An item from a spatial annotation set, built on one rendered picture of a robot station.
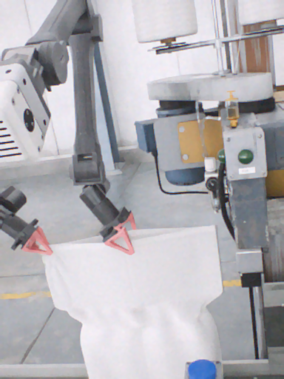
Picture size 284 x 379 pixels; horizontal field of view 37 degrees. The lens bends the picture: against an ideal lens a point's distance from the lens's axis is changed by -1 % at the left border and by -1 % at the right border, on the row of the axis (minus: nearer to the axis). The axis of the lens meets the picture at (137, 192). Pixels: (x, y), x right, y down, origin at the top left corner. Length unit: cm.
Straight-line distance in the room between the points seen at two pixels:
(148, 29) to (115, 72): 506
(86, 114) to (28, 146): 45
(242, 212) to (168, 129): 45
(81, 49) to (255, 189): 56
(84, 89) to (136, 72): 502
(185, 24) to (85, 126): 36
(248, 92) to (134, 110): 524
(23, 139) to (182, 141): 70
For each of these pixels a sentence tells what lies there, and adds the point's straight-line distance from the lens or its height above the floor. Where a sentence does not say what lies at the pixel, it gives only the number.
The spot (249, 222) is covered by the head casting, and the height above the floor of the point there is 113.
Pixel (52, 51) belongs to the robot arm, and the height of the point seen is 153.
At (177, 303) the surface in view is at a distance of 120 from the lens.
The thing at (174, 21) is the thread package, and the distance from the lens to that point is 112.
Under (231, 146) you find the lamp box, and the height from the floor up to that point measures 131.
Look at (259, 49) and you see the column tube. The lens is 135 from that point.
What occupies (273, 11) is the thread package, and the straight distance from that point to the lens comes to 113.
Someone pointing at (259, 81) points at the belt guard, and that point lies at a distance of 98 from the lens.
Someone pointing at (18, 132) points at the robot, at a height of 142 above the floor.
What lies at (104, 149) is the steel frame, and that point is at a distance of 591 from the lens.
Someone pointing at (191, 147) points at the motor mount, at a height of 122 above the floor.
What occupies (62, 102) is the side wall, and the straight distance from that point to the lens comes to 644.
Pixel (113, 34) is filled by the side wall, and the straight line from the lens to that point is 617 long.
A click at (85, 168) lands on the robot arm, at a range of 107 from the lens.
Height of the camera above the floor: 150
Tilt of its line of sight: 18 degrees down
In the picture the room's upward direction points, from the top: 10 degrees counter-clockwise
